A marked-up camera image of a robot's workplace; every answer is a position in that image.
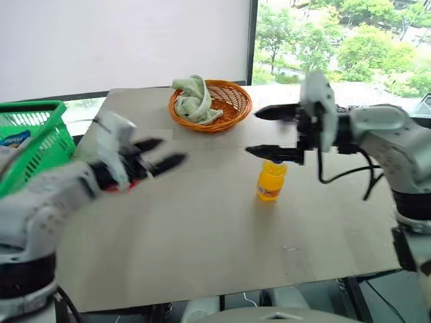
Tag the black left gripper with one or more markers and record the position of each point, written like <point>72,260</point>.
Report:
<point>134,161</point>

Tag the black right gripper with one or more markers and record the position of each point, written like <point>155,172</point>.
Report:
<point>307,131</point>

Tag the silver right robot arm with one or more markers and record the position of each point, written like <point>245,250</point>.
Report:
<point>390,148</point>

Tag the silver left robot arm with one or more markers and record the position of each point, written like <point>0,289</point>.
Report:
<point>40,205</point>

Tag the orange wicker basket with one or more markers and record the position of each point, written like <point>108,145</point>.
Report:
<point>222,111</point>

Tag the green plastic basket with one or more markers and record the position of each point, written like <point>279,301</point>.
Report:
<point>33,141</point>

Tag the orange juice bottle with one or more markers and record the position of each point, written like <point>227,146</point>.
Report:
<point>271,180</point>

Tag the light green towel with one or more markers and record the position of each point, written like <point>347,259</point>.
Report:
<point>195,101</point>

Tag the white roller blind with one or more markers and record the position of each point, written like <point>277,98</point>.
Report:
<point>123,47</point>

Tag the blue snack packet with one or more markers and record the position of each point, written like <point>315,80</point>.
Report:
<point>15,140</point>

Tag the grey robot torso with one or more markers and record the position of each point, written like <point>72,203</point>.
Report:
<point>269,314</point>

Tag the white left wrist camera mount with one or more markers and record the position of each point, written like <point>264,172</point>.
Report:
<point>114,141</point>

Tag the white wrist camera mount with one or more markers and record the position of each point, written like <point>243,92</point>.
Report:
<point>114,141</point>
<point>318,107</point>

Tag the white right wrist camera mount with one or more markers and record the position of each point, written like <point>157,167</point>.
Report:
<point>318,107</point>

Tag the black window frame post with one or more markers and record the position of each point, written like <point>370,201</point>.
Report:
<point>252,42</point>

